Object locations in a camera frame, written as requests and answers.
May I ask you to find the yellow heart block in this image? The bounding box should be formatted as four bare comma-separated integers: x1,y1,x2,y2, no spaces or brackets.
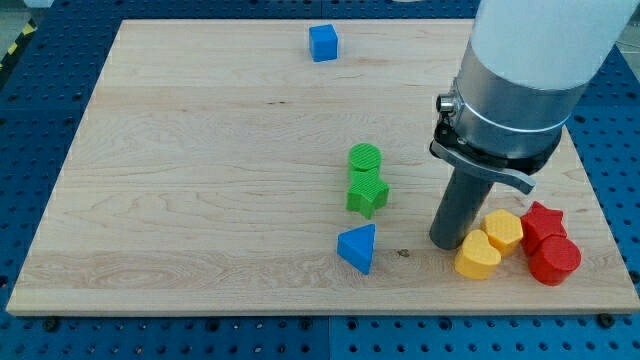
454,229,502,280

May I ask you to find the red cylinder block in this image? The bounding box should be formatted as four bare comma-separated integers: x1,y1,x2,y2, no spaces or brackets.
528,236,582,286

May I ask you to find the green star block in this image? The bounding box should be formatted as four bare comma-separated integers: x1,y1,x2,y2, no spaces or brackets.
346,168,390,219

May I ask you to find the red star block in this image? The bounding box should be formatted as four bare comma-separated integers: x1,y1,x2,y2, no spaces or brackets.
520,201,567,256

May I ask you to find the light wooden board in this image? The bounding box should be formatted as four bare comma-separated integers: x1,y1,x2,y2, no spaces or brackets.
7,20,639,317

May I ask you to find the blue cube block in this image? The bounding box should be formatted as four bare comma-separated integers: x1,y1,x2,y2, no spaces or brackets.
309,24,339,62

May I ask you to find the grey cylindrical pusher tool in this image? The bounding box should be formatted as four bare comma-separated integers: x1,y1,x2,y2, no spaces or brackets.
429,170,493,250

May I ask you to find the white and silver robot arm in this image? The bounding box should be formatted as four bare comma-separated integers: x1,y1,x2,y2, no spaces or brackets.
430,0,639,194

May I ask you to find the green cylinder block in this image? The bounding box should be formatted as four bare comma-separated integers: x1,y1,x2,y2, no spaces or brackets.
348,143,382,178

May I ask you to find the blue triangle block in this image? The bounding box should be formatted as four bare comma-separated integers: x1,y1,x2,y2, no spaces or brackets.
337,224,376,275

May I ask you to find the yellow hexagon block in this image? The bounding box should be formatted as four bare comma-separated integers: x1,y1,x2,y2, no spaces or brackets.
481,209,524,256

